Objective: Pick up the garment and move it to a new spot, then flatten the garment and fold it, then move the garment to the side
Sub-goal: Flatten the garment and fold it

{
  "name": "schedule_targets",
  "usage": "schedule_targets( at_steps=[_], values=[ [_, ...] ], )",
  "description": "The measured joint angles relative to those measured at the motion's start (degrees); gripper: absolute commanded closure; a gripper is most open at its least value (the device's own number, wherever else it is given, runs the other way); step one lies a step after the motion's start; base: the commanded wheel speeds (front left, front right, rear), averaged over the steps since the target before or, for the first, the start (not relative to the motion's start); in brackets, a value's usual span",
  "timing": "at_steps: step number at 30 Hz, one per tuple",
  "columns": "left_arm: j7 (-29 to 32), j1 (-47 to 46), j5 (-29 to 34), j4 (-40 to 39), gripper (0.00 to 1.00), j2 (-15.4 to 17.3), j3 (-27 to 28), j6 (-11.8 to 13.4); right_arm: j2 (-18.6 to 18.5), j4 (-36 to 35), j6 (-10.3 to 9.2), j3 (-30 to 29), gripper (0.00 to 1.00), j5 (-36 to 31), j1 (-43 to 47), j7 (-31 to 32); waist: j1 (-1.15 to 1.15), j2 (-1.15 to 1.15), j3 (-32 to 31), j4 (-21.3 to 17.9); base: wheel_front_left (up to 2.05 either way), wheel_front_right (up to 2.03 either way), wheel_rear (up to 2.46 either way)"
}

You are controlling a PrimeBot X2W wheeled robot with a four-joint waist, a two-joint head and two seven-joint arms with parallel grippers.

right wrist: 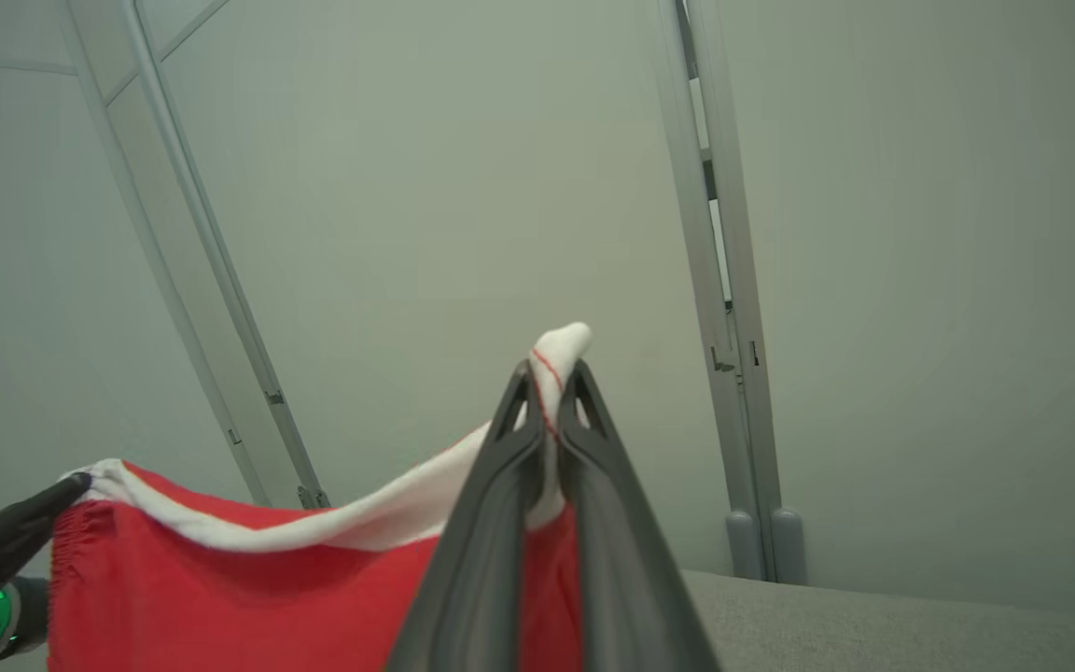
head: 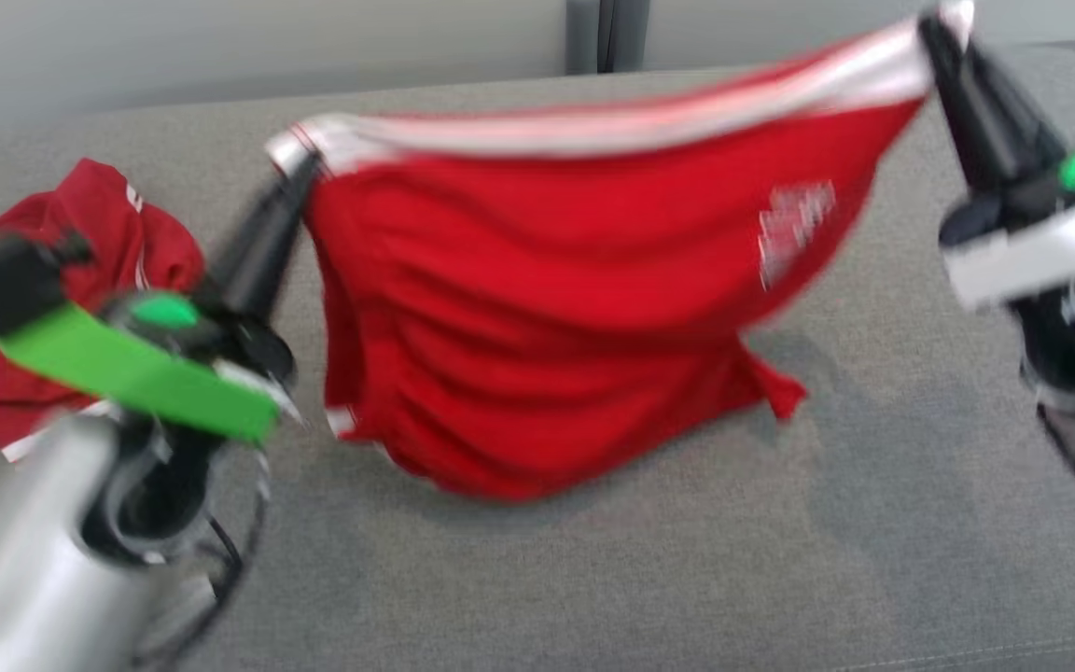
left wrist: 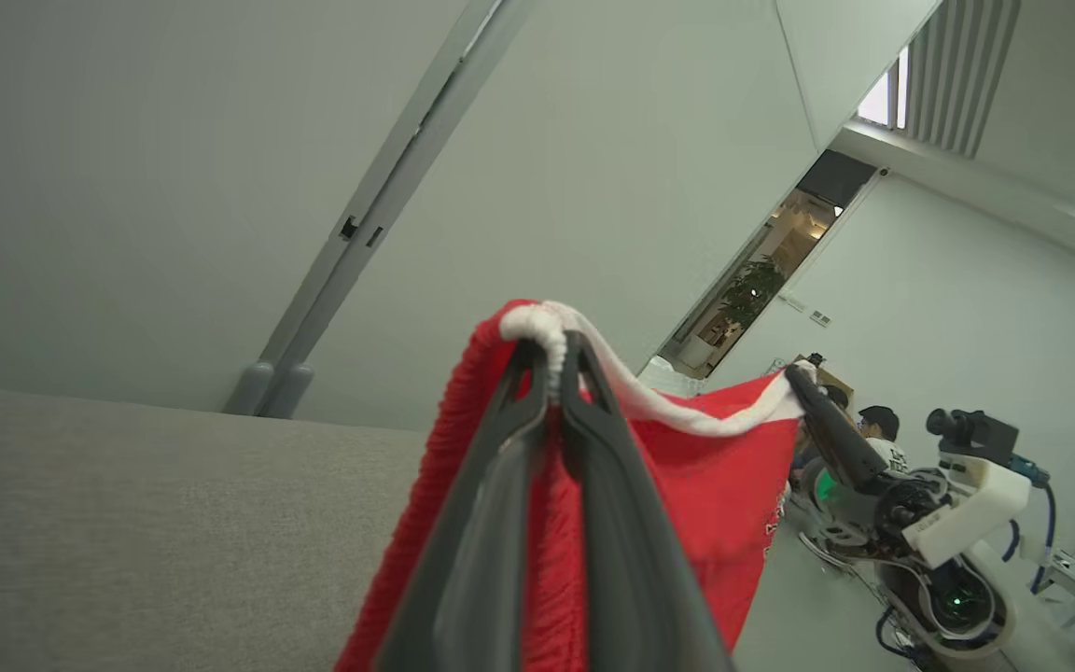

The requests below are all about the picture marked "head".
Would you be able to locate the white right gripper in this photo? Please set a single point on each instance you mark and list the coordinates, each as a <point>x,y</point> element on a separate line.
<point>1041,243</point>

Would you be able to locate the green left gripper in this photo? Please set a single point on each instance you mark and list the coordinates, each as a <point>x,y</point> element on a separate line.
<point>127,369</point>

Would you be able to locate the red t-shirt white sleeves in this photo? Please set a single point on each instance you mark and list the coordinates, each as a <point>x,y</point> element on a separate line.
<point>108,224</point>

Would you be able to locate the red basketball jersey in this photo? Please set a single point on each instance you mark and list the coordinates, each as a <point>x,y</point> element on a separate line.
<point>547,280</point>

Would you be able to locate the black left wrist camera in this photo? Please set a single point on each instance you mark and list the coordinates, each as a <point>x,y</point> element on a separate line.
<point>6,280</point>

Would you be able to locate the grey metal partition post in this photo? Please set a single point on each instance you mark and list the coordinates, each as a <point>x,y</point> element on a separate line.
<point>607,33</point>

